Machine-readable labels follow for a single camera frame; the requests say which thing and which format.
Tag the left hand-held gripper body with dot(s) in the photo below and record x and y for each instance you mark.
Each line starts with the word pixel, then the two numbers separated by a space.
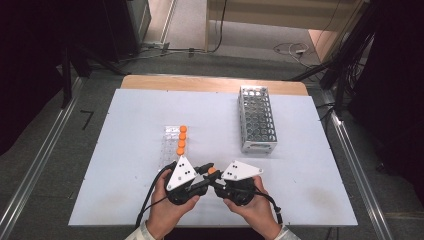
pixel 181 173

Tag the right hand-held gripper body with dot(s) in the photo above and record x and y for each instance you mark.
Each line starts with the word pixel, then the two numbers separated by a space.
pixel 240 171

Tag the orange-capped test tube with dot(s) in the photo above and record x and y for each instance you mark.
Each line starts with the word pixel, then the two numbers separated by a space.
pixel 212 170
pixel 183 128
pixel 182 136
pixel 181 143
pixel 180 151

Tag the clear plastic test tube rack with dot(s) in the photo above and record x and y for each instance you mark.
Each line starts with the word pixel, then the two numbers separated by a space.
pixel 170 146

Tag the metal test tube rack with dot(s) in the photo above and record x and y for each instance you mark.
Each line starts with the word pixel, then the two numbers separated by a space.
pixel 258 123

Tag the person's right hand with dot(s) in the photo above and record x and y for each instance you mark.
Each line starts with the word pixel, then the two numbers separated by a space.
pixel 256 213

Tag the person's left hand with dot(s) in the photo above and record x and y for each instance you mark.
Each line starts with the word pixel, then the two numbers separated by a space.
pixel 166 216

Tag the white table board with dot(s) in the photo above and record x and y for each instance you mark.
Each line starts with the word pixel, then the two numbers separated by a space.
pixel 116 160

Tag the grey power strip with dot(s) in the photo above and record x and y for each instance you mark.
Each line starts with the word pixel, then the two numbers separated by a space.
pixel 155 45

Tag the black metal stand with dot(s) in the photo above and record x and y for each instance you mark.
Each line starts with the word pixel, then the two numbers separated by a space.
pixel 66 76

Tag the black cabinet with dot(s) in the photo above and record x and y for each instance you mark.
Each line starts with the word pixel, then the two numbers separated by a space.
pixel 123 26

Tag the beige wooden furniture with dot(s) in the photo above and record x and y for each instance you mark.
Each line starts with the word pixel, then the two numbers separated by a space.
pixel 283 13

